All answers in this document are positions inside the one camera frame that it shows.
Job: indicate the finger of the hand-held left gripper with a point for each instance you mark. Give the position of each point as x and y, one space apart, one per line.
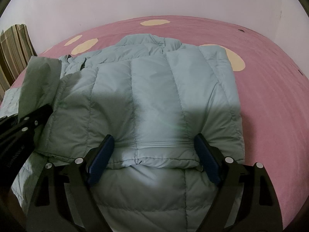
33 122

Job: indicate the pink dotted bed sheet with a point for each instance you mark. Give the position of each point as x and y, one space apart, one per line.
265 101

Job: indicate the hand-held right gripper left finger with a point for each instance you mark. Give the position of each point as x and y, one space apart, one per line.
101 159

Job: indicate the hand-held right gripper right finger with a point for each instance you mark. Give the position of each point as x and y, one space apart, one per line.
207 160

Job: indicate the striped brown green pillow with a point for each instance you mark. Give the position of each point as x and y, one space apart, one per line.
14 53

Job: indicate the light blue puffer jacket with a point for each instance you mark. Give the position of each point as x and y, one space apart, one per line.
149 89

